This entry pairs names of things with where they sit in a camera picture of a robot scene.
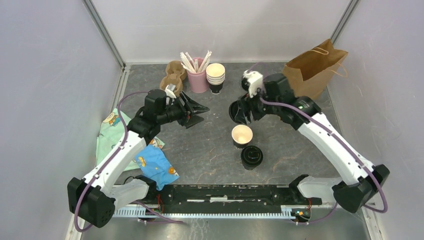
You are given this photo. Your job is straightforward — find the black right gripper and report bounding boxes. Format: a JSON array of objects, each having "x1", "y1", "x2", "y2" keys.
[{"x1": 235, "y1": 83, "x2": 280, "y2": 125}]

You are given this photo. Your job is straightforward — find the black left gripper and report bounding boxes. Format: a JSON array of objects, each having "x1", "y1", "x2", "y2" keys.
[{"x1": 157, "y1": 90, "x2": 210, "y2": 129}]

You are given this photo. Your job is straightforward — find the brown cardboard cup carriers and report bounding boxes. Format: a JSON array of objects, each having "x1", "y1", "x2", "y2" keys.
[{"x1": 159, "y1": 60, "x2": 188, "y2": 97}]

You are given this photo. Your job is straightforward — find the black paper coffee cup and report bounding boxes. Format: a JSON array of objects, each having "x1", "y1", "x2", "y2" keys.
[{"x1": 240, "y1": 145, "x2": 264, "y2": 171}]

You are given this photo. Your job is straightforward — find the brown paper takeout bag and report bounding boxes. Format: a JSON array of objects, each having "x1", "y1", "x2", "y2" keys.
[{"x1": 282, "y1": 39, "x2": 349, "y2": 100}]

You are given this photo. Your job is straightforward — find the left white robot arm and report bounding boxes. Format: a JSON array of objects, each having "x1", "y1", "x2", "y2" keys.
[{"x1": 67, "y1": 89, "x2": 210, "y2": 233}]

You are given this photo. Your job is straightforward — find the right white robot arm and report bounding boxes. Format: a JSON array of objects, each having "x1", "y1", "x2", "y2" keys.
[{"x1": 228, "y1": 70, "x2": 390, "y2": 213}]

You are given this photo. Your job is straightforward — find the stack of black lids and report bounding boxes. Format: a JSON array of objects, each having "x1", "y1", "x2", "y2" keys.
[{"x1": 241, "y1": 77, "x2": 250, "y2": 91}]

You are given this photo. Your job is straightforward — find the pink metal utensil cup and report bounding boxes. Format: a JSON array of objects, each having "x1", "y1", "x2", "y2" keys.
[{"x1": 187, "y1": 70, "x2": 209, "y2": 94}]

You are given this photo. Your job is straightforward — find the stack of paper cups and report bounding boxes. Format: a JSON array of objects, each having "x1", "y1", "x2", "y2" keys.
[{"x1": 206, "y1": 63, "x2": 226, "y2": 95}]

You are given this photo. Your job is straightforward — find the wooden stirrers in wrappers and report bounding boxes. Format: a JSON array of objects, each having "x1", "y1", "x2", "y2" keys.
[{"x1": 180, "y1": 50, "x2": 212, "y2": 74}]

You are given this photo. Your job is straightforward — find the blue patterned cloth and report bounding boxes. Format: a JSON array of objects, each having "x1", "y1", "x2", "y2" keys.
[{"x1": 135, "y1": 144, "x2": 179, "y2": 191}]

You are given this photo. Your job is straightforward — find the green patterned cloth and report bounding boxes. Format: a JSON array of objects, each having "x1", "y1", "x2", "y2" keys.
[{"x1": 95, "y1": 108, "x2": 165, "y2": 172}]

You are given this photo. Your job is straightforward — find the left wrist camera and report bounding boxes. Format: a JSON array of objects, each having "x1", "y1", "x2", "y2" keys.
[{"x1": 144, "y1": 84, "x2": 177, "y2": 113}]

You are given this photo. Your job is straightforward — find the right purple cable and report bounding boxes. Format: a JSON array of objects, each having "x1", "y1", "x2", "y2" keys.
[{"x1": 246, "y1": 61, "x2": 389, "y2": 226}]

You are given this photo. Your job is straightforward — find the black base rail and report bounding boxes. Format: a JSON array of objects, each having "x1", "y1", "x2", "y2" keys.
[{"x1": 141, "y1": 184, "x2": 322, "y2": 214}]

